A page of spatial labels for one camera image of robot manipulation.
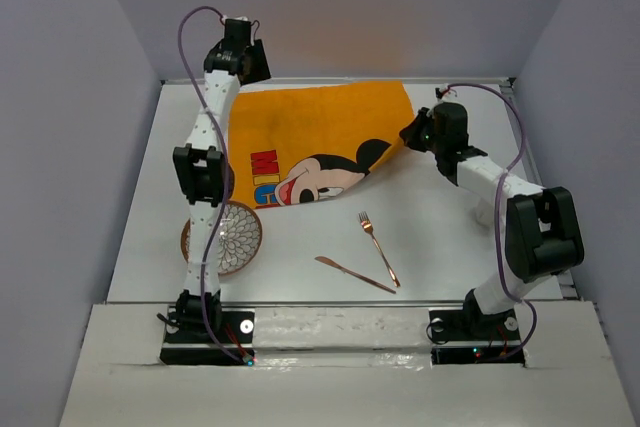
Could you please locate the orange cartoon mouse cloth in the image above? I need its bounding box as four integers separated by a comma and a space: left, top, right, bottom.
228, 81, 414, 209

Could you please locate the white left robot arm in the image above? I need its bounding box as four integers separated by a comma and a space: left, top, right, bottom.
172, 15, 270, 342

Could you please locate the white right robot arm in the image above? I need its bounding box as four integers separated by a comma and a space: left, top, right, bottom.
400, 102, 585, 339

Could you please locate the white cup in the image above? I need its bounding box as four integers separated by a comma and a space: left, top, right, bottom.
473, 198, 496, 229

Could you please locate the copper fork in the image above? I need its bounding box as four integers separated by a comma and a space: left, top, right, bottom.
358, 211, 401, 287

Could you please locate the copper knife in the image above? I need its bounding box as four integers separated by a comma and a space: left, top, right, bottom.
314, 256, 396, 295

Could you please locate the floral patterned ceramic plate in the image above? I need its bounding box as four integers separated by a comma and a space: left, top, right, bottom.
180, 200, 263, 277

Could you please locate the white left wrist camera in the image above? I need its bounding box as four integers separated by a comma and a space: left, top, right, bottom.
226, 16, 252, 23

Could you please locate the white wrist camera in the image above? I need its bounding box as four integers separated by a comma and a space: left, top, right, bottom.
226, 16, 252, 23
435, 86, 458, 103

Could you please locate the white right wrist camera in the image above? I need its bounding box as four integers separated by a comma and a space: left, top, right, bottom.
435, 86, 458, 103

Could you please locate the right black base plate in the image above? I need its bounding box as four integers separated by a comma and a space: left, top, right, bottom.
425, 309, 525, 366

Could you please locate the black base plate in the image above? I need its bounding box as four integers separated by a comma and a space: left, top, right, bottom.
156, 306, 256, 367
425, 309, 525, 366

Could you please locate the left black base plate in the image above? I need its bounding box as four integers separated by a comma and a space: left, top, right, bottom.
156, 306, 256, 367

